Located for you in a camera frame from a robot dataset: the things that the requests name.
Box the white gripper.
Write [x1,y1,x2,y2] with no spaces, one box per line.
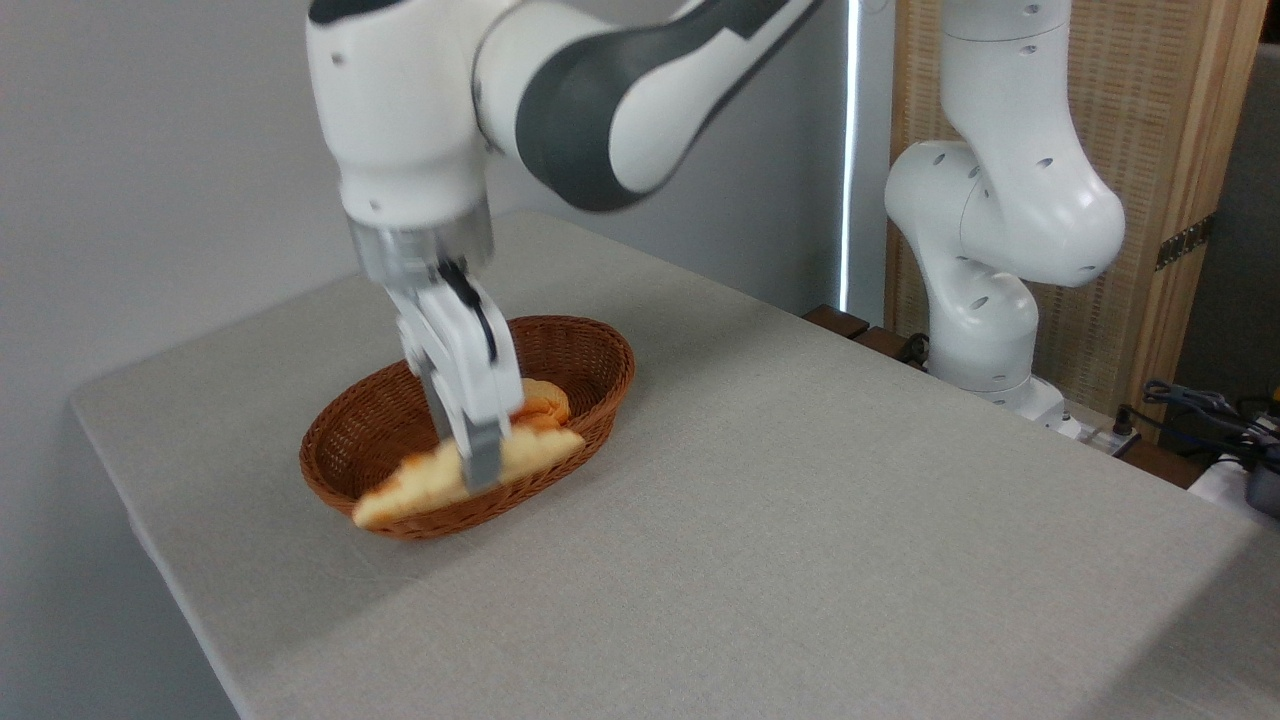
[384,264,525,494]

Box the long braided bread loaf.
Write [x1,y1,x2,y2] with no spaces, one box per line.
[351,414,588,530]

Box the brown wicker oval basket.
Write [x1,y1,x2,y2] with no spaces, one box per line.
[299,315,637,542]

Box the small orange bread roll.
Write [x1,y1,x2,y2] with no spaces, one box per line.
[514,377,574,428]

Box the grey linen tablecloth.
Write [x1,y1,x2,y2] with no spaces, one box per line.
[68,210,1280,720]

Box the brass screen hinge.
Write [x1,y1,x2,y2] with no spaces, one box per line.
[1154,212,1217,272]

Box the rattan wooden folding screen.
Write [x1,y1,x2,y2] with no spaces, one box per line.
[884,0,1270,443]

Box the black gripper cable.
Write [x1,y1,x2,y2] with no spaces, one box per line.
[437,260,500,365]

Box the black cable bundle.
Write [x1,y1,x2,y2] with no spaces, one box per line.
[1113,378,1280,473]

